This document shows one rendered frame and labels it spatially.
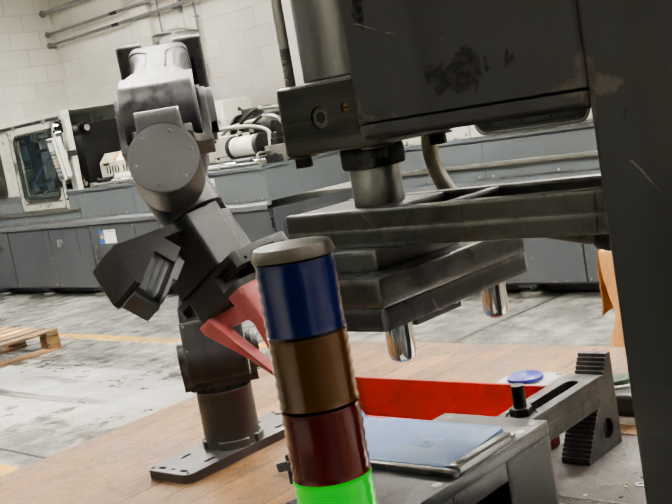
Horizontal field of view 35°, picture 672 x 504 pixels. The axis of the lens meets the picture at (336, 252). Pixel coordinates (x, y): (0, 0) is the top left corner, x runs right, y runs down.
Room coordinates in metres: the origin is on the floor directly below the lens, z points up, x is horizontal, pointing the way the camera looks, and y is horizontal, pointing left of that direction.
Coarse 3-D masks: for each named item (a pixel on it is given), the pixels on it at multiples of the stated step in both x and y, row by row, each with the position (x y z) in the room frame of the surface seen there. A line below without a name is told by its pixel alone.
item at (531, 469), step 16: (528, 448) 0.78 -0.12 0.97; (544, 448) 0.80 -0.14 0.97; (512, 464) 0.77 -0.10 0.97; (528, 464) 0.78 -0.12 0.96; (544, 464) 0.80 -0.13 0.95; (480, 480) 0.73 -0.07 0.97; (496, 480) 0.75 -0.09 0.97; (512, 480) 0.76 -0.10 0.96; (528, 480) 0.78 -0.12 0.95; (544, 480) 0.80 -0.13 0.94; (464, 496) 0.72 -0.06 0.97; (480, 496) 0.73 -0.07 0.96; (496, 496) 0.77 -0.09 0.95; (512, 496) 0.76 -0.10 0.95; (528, 496) 0.78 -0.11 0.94; (544, 496) 0.79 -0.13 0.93
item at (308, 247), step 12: (288, 240) 0.48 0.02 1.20; (300, 240) 0.48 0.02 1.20; (312, 240) 0.48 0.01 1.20; (324, 240) 0.47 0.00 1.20; (252, 252) 0.48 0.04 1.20; (264, 252) 0.47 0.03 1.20; (276, 252) 0.47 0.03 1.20; (288, 252) 0.46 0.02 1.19; (300, 252) 0.46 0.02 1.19; (312, 252) 0.47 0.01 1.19; (324, 252) 0.47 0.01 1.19; (252, 264) 0.48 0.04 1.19; (264, 264) 0.47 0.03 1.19; (276, 264) 0.46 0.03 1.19
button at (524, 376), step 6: (516, 372) 1.14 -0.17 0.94; (522, 372) 1.13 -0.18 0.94; (528, 372) 1.13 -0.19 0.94; (534, 372) 1.12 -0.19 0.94; (540, 372) 1.12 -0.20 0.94; (510, 378) 1.12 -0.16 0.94; (516, 378) 1.11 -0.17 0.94; (522, 378) 1.11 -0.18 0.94; (528, 378) 1.11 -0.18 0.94; (534, 378) 1.11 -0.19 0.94; (540, 378) 1.11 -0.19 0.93
